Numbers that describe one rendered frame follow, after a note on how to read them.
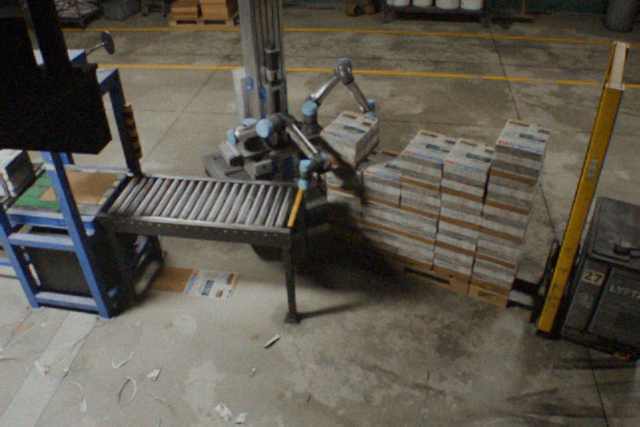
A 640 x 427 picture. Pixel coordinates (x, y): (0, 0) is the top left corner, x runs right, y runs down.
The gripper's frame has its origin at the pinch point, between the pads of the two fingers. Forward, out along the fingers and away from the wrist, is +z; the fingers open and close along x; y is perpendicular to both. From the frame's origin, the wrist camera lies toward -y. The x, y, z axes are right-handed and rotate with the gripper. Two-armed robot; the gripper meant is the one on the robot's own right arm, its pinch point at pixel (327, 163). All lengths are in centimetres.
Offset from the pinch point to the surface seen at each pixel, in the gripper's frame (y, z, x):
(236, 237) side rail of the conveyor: -12, -86, 19
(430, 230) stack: -34, 2, -80
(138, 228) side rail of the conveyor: -13, -109, 84
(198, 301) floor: -85, -92, 60
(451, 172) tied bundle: 17, 3, -89
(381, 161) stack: -1.8, 22.3, -32.6
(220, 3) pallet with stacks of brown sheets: -50, 432, 434
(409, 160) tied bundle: 18, 3, -60
